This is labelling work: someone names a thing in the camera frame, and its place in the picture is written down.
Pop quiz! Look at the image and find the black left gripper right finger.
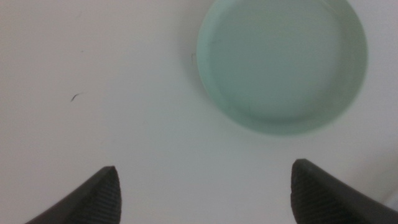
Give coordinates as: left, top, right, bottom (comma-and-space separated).
290, 158, 398, 224

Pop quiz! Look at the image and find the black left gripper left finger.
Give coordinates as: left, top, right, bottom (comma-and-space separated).
24, 166, 122, 224

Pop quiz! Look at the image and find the pale green shallow bowl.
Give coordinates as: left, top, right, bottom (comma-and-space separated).
196, 0, 369, 136

